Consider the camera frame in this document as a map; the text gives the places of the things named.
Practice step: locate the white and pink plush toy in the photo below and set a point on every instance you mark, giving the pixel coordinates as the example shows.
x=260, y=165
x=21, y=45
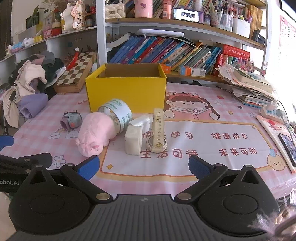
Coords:
x=71, y=16

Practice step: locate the pink book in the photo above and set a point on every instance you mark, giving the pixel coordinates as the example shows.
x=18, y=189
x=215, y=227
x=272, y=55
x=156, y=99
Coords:
x=270, y=126

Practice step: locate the row of books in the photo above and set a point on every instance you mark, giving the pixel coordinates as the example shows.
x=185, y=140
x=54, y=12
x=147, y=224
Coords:
x=148, y=51

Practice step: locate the pen holder with pens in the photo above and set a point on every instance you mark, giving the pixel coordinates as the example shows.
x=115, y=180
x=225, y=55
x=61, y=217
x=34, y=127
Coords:
x=220, y=19

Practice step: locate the black smartphone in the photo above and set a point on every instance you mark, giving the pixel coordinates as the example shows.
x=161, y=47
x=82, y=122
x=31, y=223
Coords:
x=289, y=146

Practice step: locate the red tassel ornament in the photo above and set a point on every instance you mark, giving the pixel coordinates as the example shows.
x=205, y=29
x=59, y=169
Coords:
x=73, y=60

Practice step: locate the yellow cardboard box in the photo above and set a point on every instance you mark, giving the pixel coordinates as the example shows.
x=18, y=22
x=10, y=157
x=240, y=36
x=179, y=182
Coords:
x=127, y=92

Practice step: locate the small cream charger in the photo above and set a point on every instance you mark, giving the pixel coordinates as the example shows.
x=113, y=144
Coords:
x=133, y=140

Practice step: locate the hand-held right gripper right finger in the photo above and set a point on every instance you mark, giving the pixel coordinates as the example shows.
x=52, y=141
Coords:
x=198, y=166

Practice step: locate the red round jar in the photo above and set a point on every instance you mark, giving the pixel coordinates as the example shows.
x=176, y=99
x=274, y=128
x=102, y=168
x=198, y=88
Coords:
x=56, y=29

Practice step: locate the pink cup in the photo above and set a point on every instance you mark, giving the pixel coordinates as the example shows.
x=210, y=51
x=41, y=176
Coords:
x=143, y=9

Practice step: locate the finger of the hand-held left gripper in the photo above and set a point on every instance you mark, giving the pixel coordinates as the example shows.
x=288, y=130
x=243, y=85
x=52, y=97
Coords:
x=25, y=160
x=5, y=141

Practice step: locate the orange and white box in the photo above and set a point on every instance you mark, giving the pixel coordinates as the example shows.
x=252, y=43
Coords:
x=192, y=71

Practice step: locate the pink plush pig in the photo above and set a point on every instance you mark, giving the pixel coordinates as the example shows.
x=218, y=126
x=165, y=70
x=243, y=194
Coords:
x=94, y=132

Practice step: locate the white side shelf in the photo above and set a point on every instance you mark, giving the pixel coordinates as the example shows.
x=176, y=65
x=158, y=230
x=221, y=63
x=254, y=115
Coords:
x=69, y=32

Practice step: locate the white bookshelf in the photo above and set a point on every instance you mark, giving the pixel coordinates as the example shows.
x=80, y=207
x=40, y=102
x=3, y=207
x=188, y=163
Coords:
x=101, y=46

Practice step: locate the pink wall chart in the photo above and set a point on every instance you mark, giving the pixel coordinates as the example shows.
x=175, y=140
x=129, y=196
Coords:
x=286, y=30

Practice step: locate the black pen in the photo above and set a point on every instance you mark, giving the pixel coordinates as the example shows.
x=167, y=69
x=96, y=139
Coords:
x=224, y=88

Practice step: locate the white power strip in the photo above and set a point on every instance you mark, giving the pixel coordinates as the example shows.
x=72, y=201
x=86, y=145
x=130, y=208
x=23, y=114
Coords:
x=270, y=110

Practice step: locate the small orange box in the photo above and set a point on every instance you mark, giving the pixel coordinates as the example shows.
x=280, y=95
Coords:
x=165, y=68

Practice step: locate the smartphone with lit screen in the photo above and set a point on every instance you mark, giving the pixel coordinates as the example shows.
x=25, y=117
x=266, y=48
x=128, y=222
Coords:
x=188, y=15

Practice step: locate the white desk lamp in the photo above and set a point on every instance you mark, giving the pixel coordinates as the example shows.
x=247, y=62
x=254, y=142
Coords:
x=161, y=33

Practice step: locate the red dictionary box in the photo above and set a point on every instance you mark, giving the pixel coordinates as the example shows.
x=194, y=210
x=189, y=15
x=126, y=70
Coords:
x=235, y=52

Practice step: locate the dark garment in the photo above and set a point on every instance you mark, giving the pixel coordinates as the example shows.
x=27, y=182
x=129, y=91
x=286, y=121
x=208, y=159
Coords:
x=53, y=67

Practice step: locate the white quilted handbag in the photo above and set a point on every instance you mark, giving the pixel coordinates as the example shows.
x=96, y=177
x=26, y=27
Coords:
x=115, y=11

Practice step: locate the white storage container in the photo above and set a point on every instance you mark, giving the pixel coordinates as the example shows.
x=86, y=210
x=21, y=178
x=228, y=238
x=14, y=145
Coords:
x=241, y=27

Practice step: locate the large white charger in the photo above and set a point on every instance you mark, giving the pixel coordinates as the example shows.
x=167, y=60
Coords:
x=140, y=121

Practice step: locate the wooden chessboard box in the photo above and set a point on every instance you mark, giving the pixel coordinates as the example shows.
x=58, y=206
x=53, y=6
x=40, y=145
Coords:
x=74, y=74

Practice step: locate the stack of papers and books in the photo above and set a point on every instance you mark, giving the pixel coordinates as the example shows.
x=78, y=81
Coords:
x=249, y=83

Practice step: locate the small grey plush toy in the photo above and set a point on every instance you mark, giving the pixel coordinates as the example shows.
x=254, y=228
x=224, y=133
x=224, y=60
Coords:
x=72, y=119

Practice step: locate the clear tape roll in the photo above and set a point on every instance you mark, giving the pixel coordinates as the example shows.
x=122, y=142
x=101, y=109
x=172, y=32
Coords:
x=120, y=113

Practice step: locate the pink printed desk mat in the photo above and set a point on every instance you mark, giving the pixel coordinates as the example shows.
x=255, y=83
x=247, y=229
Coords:
x=208, y=120

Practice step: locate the pile of clothes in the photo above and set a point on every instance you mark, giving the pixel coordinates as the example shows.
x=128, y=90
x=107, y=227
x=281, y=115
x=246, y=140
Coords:
x=25, y=76

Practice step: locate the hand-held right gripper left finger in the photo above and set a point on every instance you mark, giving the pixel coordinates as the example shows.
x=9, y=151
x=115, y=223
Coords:
x=89, y=165

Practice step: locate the purple garment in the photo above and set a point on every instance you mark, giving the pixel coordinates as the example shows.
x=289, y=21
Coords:
x=32, y=104

